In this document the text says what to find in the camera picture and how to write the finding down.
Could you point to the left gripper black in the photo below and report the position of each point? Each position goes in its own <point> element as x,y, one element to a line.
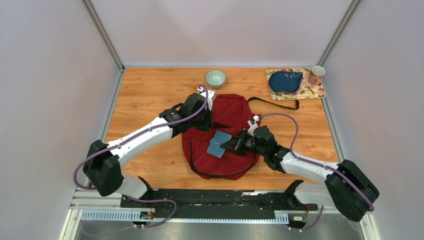
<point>209,125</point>

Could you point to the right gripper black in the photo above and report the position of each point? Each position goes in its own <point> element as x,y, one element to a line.
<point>234,144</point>

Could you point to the small blue wallet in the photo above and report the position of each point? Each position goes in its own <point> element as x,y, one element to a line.
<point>214,148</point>

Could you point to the dark red student backpack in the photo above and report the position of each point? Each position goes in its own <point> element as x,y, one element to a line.
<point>230,115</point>

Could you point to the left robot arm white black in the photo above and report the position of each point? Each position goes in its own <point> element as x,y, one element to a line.
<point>104,162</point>

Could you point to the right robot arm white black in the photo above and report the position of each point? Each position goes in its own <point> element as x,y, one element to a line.
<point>342,186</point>

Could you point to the pale green ceramic bowl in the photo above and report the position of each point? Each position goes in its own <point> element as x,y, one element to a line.
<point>215,78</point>

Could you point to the floral rectangular tray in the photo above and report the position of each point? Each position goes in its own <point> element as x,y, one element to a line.
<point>306,90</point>

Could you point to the dark blue leaf plate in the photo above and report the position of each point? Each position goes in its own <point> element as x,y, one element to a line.
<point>285,81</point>

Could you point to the pink floral mug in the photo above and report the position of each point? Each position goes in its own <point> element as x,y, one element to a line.
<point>316,74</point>

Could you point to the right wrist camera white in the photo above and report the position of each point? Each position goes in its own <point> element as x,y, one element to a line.
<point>253,124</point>

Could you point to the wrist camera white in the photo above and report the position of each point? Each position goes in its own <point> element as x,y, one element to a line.
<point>209,96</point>
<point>253,124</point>

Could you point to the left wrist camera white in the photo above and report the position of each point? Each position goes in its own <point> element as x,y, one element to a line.
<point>209,96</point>

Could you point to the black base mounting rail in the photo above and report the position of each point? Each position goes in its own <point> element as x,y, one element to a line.
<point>217,204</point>

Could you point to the aluminium frame rail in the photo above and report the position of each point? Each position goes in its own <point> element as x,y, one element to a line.
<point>89,205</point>

